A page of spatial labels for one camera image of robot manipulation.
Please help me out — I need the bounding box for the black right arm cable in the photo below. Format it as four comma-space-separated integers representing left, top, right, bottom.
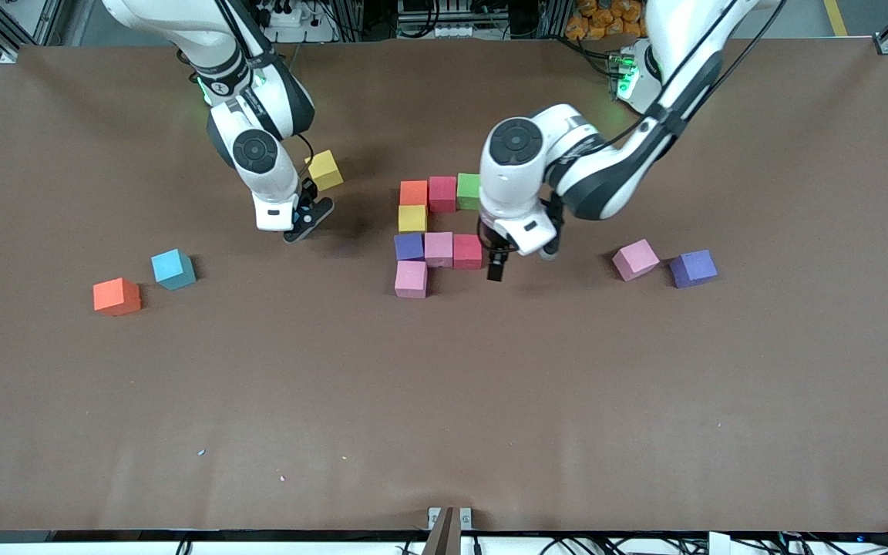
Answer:
213, 0, 318, 193

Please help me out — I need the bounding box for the metal mount bracket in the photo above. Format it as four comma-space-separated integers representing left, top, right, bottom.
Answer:
422, 506, 473, 555

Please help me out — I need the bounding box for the teal foam cube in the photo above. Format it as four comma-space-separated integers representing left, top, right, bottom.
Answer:
151, 248, 197, 291

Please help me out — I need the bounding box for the red foam cube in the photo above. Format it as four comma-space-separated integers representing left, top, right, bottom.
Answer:
429, 176, 458, 214
452, 234, 483, 271

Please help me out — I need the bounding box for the green foam cube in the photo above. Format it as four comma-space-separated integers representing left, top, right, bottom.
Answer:
456, 173, 482, 211

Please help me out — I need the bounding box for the brown table mat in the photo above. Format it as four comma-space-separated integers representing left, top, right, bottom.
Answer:
0, 39, 888, 533

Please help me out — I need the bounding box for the pile of orange objects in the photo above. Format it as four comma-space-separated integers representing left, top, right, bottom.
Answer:
565, 0, 649, 41

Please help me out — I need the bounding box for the pink foam cube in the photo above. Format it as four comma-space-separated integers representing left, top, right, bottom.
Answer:
395, 261, 429, 299
424, 231, 455, 268
612, 238, 661, 282

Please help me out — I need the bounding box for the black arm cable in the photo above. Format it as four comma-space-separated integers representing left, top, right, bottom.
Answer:
479, 0, 788, 247
213, 0, 318, 193

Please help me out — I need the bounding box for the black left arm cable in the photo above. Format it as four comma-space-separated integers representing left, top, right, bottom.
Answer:
479, 0, 788, 247

